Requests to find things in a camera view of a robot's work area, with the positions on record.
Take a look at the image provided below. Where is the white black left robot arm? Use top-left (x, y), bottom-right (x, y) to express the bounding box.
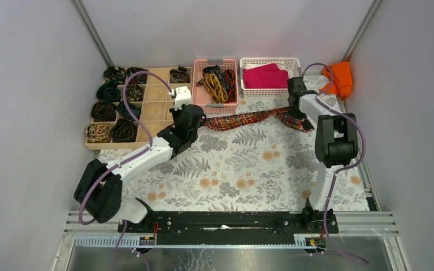
top-left (73, 104), bottom-right (206, 232)

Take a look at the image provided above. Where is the rolled black brown tie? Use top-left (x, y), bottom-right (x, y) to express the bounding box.
top-left (111, 118), bottom-right (137, 142)

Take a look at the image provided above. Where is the wooden compartment tray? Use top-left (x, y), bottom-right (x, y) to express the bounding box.
top-left (85, 66), bottom-right (193, 151)

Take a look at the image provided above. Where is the rolled dark brown tie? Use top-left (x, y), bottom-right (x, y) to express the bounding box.
top-left (90, 101), bottom-right (117, 122)

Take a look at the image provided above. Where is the rolled camouflage tie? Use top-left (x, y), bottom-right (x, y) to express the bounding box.
top-left (103, 66), bottom-right (126, 85)

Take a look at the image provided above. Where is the orange black tie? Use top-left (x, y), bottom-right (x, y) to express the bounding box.
top-left (224, 69), bottom-right (237, 103)

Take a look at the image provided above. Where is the rolled tan patterned tie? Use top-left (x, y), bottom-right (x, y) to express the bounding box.
top-left (85, 124), bottom-right (111, 143)

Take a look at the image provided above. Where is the white floral table mat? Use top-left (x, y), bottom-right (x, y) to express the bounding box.
top-left (84, 75), bottom-right (370, 212)

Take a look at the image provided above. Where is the magenta folded cloth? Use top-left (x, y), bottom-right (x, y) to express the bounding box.
top-left (242, 63), bottom-right (289, 89)

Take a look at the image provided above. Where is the white plastic basket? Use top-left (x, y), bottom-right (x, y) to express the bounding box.
top-left (240, 58), bottom-right (301, 99)

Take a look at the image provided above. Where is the rolled grey striped tie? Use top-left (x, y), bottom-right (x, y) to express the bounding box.
top-left (169, 65), bottom-right (190, 84)

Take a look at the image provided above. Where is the red checkered patterned tie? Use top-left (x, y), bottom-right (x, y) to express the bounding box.
top-left (202, 107), bottom-right (314, 133)

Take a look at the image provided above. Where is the rolled teal tie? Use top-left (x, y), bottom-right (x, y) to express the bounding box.
top-left (96, 81), bottom-right (121, 102)

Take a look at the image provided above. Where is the rolled brown dotted tie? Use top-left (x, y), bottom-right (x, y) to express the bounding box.
top-left (122, 84), bottom-right (145, 102)

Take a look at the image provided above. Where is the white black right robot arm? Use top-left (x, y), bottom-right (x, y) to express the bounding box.
top-left (287, 77), bottom-right (358, 233)

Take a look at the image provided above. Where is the orange cloth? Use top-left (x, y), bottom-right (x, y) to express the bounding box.
top-left (320, 61), bottom-right (353, 100)

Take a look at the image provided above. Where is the rolled dark green tie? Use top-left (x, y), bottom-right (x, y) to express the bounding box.
top-left (117, 101), bottom-right (141, 121)

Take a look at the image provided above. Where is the rolled dark red tie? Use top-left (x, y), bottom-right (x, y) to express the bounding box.
top-left (125, 67), bottom-right (147, 85)

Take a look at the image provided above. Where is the yellow patterned tie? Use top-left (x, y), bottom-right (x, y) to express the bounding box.
top-left (197, 73), bottom-right (228, 104)

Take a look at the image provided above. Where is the pink plastic basket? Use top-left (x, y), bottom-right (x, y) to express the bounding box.
top-left (192, 58), bottom-right (239, 114)

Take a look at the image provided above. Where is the dark teal patterned tie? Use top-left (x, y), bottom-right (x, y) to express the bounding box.
top-left (202, 65), bottom-right (225, 81)

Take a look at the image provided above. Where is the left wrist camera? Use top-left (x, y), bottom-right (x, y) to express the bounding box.
top-left (171, 86), bottom-right (193, 110)

